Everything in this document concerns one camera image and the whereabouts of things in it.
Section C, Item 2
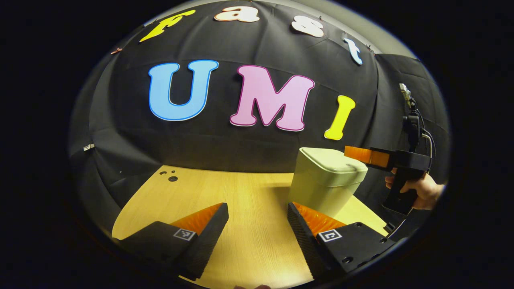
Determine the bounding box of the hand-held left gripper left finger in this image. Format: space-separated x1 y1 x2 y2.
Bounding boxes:
114 202 229 281

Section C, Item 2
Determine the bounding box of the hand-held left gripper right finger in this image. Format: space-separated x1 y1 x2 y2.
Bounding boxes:
287 201 396 281

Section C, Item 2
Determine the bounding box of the green desktop garbage bin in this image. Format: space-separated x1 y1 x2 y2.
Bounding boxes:
288 147 368 217

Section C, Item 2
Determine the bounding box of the wooden desktop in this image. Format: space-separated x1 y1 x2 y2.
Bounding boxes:
112 165 388 289

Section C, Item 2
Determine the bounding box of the black backdrop cloth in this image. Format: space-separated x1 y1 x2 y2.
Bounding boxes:
67 0 450 241

